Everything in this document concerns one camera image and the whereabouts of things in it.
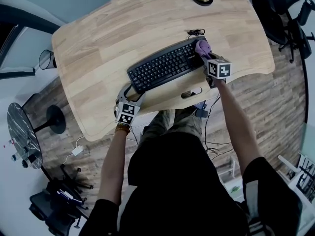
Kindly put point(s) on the black mesh wastebasket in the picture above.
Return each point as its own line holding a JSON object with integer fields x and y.
{"x": 47, "y": 59}

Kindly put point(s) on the person's black shirt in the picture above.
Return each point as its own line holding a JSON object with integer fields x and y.
{"x": 177, "y": 188}

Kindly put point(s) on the person's left forearm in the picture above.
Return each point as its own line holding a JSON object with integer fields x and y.
{"x": 112, "y": 163}

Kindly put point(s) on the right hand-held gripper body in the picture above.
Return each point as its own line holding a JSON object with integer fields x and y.
{"x": 219, "y": 68}

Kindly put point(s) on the round dark marble table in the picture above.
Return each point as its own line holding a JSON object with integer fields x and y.
{"x": 23, "y": 134}

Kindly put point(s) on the person's khaki trousers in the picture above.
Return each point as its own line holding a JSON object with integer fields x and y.
{"x": 172, "y": 124}

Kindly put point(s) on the white power adapter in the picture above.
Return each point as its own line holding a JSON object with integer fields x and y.
{"x": 77, "y": 150}

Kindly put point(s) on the person's right forearm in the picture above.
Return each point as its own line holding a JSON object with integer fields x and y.
{"x": 240, "y": 126}

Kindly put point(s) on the black keyboard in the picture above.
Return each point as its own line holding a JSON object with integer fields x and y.
{"x": 162, "y": 66}

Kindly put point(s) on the black office chair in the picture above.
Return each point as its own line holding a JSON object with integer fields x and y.
{"x": 57, "y": 200}
{"x": 280, "y": 13}

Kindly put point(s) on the black round pedestal base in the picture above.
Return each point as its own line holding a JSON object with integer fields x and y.
{"x": 56, "y": 119}

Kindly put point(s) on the purple cloth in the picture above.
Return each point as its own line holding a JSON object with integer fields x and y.
{"x": 203, "y": 47}

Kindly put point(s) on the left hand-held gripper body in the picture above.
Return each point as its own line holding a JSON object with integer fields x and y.
{"x": 127, "y": 113}

